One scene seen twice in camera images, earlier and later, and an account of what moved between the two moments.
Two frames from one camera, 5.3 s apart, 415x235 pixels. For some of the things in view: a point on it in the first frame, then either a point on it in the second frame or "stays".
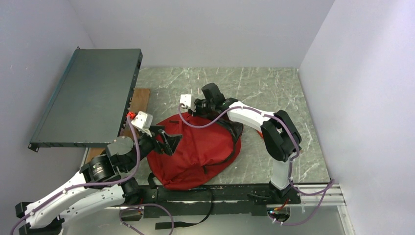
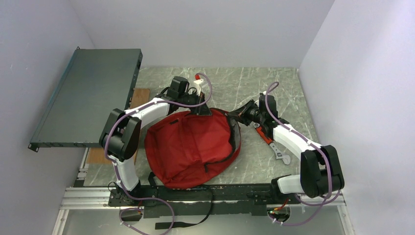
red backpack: [206, 148] stays
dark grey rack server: [90, 105] stays
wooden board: [138, 102] stays
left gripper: [170, 140] -> [203, 110]
